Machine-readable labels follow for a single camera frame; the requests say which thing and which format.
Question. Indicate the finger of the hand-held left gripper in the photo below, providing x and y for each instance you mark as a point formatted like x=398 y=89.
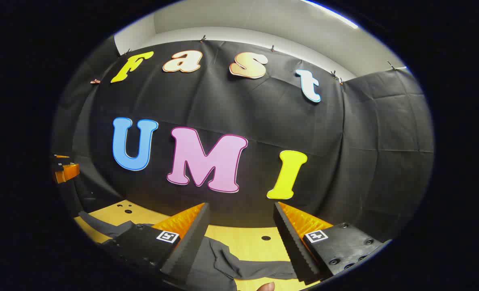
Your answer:
x=66 y=173

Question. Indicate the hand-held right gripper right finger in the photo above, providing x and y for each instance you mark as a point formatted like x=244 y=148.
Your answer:
x=292 y=246

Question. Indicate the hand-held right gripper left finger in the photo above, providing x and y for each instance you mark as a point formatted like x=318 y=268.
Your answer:
x=190 y=246

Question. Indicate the dark grey polo shirt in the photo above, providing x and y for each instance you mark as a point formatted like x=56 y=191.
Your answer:
x=223 y=266

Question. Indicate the black backdrop cloth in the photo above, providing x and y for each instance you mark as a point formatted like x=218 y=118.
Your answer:
x=263 y=121

